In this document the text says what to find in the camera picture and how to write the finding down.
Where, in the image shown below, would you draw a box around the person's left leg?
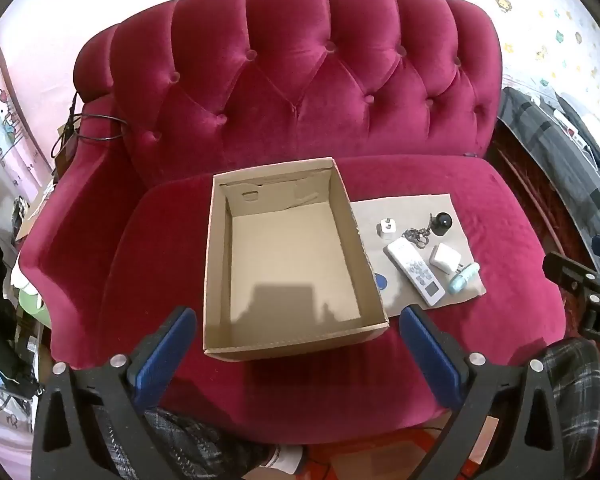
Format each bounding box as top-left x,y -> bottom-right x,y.
92,405 -> 281,480

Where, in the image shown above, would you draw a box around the light blue plastic gadget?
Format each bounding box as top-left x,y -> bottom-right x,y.
447,261 -> 481,295

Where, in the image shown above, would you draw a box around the black cable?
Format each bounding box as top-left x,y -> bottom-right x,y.
50,91 -> 131,161

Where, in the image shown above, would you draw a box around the flat cardboard sheet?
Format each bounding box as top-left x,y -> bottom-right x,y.
350,191 -> 487,318

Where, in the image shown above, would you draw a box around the green plastic container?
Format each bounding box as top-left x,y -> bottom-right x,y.
12,280 -> 51,326

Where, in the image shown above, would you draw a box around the red velvet tufted sofa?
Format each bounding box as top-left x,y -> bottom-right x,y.
17,0 -> 563,448

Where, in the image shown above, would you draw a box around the person's right leg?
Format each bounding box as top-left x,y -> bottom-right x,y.
540,338 -> 600,466

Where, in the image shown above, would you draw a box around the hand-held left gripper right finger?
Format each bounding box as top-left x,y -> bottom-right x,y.
399,305 -> 568,480

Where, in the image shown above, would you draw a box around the colourful wall stickers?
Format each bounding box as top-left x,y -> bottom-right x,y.
437,0 -> 600,91

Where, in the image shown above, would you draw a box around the grey plaid blanket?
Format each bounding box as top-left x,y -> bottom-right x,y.
497,87 -> 600,256

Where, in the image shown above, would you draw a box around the metal key bunch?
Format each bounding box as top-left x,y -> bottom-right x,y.
402,226 -> 431,249

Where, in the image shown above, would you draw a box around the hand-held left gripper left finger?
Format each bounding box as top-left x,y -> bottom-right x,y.
30,305 -> 197,480

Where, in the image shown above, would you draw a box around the cardboard box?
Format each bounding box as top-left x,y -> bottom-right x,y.
202,156 -> 390,363

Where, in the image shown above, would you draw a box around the pink cartoon curtain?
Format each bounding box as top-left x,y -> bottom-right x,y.
0,27 -> 56,196

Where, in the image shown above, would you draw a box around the key ring with black fob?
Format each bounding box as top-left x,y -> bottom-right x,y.
427,210 -> 456,237

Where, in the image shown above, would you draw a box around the white sock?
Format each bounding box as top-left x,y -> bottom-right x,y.
267,445 -> 306,476

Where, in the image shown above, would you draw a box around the white remote control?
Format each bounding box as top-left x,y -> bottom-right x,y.
384,237 -> 447,306

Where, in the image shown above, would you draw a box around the person's leg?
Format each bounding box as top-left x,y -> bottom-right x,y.
92,405 -> 281,480
540,338 -> 600,466

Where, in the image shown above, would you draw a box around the white square power adapter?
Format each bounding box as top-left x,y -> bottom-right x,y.
429,244 -> 462,275

